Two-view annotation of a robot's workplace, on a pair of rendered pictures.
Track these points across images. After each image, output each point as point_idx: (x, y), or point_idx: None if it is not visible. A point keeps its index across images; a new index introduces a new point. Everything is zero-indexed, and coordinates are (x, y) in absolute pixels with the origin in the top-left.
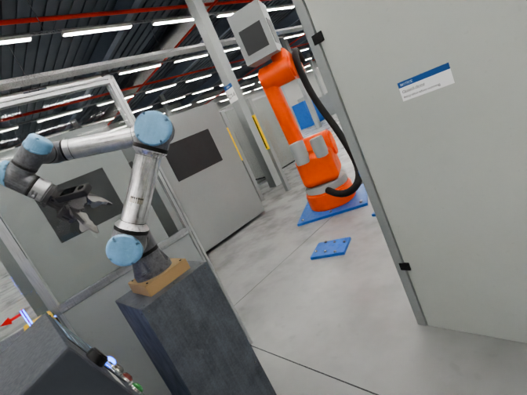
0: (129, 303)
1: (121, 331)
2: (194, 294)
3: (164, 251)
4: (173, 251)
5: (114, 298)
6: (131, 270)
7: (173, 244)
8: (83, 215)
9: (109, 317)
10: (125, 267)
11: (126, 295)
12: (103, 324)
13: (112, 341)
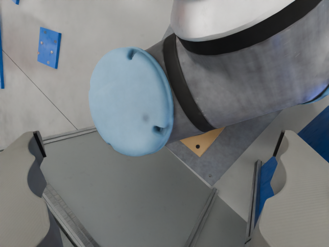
0: (253, 134)
1: (153, 223)
2: None
3: (52, 181)
4: (51, 169)
5: (122, 239)
6: (82, 223)
7: (41, 169)
8: (318, 236)
9: (143, 240)
10: (79, 232)
11: (207, 164)
12: (151, 246)
13: (164, 231)
